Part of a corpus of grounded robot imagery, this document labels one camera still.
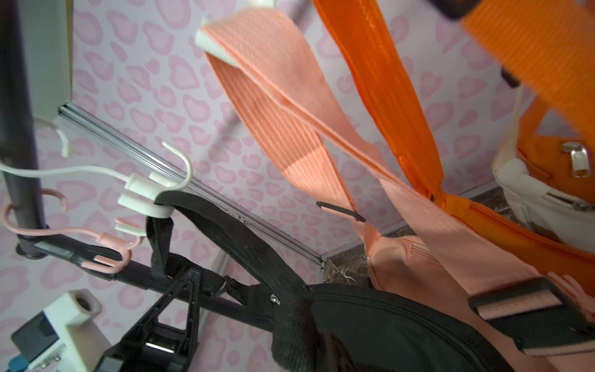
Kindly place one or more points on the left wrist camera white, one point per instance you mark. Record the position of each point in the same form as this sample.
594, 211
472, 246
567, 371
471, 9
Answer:
63, 334

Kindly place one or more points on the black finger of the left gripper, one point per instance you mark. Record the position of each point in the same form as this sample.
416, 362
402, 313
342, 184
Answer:
181, 302

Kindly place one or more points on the pink multi-prong hook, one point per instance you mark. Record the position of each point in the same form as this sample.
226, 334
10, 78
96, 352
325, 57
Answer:
99, 253

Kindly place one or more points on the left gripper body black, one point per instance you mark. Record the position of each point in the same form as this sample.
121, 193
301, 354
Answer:
123, 358

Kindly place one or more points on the pink sling bag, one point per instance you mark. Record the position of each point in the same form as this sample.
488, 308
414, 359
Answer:
282, 97

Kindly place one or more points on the black clothes rack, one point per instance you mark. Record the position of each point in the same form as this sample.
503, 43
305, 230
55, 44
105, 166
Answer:
18, 147

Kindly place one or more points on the black sling bag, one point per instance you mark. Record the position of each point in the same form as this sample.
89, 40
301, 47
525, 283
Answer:
332, 327

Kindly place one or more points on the white orange sling bag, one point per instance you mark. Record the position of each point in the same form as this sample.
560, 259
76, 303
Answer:
548, 180

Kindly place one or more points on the orange sling bag front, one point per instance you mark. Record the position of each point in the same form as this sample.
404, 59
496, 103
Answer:
481, 249

